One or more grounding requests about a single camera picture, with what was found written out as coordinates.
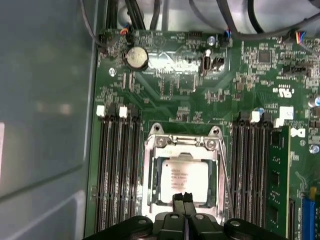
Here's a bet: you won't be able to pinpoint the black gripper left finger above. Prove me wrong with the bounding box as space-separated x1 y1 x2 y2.
83 192 186 240

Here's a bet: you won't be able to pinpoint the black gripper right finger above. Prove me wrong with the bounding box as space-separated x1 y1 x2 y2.
184 191 288 240

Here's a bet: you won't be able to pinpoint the metal wire locking lever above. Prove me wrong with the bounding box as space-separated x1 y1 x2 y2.
216 143 236 220

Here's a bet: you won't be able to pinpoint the CPU with silver top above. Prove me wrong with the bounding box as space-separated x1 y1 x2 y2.
159 159 211 204

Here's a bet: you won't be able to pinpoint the metal socket cover frame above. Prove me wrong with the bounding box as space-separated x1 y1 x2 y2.
148 134 223 216

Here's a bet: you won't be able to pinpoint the RAM slot black clips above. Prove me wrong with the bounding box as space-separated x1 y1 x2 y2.
127 107 143 221
231 109 246 221
257 111 273 231
106 106 121 232

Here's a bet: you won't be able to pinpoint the RAM slot white clips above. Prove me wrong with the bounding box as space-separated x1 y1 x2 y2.
244 109 260 226
95 104 112 233
116 106 132 230

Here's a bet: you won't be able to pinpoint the CPU socket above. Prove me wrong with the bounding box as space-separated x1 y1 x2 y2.
142 121 227 221

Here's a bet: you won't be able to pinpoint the green RAM stick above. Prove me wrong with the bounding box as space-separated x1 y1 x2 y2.
270 124 292 240

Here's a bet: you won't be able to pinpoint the green motherboard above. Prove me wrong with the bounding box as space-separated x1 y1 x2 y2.
86 27 320 240

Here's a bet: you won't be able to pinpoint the silver coin cell battery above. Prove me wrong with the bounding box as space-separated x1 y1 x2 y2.
122 46 150 72

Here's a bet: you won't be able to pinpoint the grey PC case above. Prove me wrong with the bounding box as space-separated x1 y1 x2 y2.
0 0 320 240

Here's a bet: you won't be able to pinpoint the thick black cable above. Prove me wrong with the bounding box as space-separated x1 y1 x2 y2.
123 0 147 31
246 0 320 35

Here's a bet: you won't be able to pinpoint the thin grey cable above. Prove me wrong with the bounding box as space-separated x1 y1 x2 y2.
79 0 101 49

